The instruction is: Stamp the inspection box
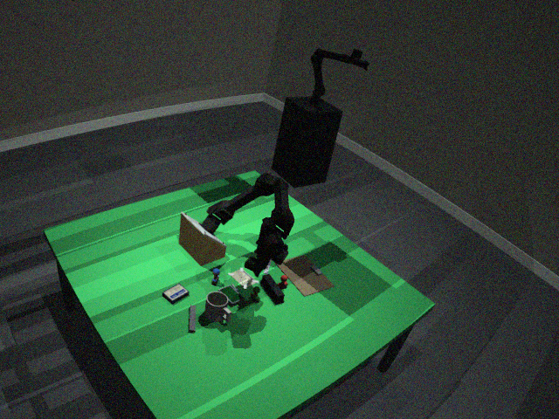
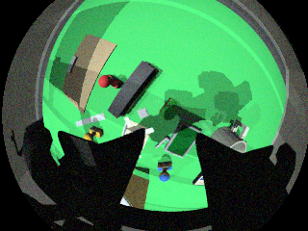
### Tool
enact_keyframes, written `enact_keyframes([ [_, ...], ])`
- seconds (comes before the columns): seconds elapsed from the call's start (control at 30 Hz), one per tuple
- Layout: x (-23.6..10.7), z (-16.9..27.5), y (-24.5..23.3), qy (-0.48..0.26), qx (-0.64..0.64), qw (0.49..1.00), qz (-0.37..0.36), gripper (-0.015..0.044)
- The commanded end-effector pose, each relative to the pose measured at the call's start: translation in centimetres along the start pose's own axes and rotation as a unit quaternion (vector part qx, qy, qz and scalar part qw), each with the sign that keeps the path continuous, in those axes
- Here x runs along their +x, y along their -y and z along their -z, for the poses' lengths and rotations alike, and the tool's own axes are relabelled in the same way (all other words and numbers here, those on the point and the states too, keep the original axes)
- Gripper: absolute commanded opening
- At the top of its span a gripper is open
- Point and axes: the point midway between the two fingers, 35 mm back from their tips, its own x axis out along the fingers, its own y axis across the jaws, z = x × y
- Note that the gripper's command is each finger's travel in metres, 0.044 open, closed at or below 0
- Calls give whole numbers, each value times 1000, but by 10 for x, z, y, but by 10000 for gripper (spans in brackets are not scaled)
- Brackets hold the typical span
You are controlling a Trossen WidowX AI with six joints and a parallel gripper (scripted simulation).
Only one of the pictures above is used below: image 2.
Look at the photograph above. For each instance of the red rubber stamp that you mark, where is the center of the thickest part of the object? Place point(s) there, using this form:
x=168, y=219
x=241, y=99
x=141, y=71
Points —
x=109, y=80

